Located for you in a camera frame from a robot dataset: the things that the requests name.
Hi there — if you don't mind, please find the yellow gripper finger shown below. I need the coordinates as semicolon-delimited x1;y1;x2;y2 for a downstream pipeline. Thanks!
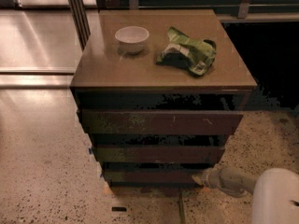
192;171;205;186

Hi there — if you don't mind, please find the brown bottom drawer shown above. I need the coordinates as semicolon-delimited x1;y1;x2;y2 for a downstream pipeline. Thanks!
103;169;202;184

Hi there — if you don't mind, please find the brown drawer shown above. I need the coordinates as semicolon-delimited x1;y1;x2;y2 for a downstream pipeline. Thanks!
103;169;202;184
80;109;243;135
93;146;225;164

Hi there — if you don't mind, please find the brown wooden drawer cabinet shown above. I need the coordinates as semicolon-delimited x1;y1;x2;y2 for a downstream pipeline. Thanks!
70;10;256;187

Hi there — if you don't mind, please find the brown middle drawer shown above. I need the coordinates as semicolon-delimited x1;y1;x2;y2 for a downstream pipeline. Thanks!
93;146;225;164

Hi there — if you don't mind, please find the brown top drawer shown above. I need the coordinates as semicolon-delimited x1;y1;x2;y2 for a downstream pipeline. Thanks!
80;109;243;135

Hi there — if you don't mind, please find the crumpled green chip bag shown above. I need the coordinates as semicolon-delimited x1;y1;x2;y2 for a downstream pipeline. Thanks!
156;26;217;77

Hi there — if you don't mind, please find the white bowl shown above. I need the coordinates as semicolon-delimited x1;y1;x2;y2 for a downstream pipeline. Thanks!
115;26;150;54

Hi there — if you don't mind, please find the metal railing frame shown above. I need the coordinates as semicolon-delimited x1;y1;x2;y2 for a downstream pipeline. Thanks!
69;0;299;42

